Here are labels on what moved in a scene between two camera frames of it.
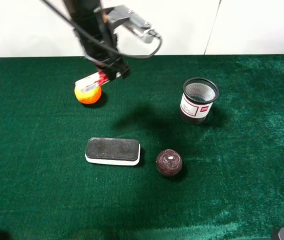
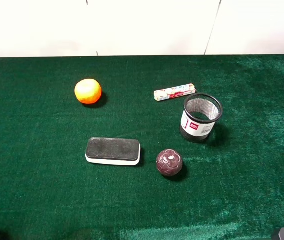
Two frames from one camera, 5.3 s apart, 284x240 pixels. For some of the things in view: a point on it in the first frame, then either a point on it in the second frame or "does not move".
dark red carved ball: [169, 162] does not move
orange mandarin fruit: [89, 97] does not move
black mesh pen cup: [198, 95] -> [200, 111]
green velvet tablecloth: [240, 177] does not move
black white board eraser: [119, 151] does not move
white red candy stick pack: [92, 81] -> [173, 92]
